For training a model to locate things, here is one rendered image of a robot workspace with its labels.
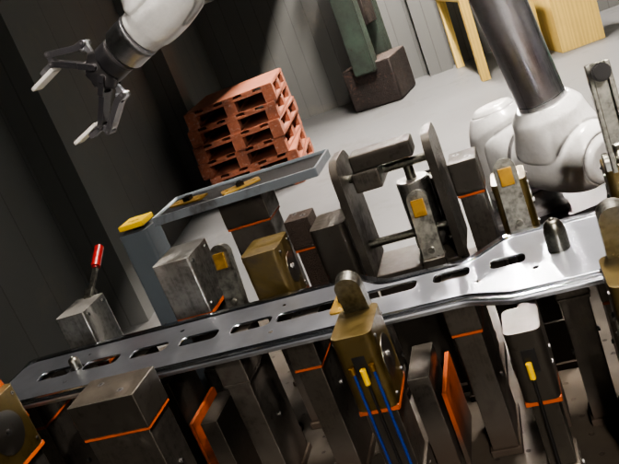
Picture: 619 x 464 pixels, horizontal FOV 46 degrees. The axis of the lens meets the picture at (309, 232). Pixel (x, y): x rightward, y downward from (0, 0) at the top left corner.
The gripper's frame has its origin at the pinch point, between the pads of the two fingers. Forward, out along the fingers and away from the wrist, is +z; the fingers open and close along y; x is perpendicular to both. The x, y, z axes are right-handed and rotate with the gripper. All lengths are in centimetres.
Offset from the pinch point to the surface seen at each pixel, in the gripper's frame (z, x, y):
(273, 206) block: -21.9, -7.6, -41.7
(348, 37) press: 137, -709, 37
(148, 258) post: 6.8, -1.8, -34.5
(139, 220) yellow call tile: 3.1, -2.6, -26.9
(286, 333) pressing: -30, 31, -58
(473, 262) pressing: -58, 19, -66
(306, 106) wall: 265, -805, 11
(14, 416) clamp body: 12, 45, -42
